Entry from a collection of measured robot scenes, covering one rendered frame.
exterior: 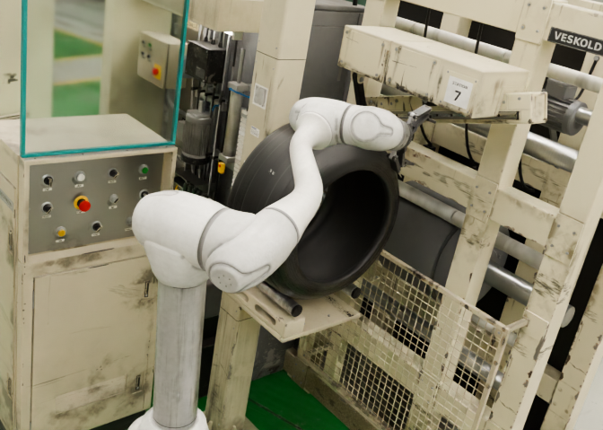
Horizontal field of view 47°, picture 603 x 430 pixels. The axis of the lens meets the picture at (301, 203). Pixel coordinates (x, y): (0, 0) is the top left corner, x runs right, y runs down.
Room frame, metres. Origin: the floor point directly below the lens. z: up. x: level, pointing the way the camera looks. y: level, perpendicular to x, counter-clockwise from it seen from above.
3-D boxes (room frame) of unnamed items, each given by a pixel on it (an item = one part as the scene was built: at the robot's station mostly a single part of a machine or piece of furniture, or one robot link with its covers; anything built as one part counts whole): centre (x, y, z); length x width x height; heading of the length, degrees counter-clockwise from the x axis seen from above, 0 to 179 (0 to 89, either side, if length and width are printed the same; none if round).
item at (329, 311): (2.24, -0.03, 0.80); 0.37 x 0.36 x 0.02; 134
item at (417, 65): (2.36, -0.33, 1.71); 0.61 x 0.25 x 0.15; 44
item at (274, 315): (2.15, 0.07, 0.84); 0.36 x 0.09 x 0.06; 44
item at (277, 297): (2.14, 0.07, 0.90); 0.35 x 0.05 x 0.05; 44
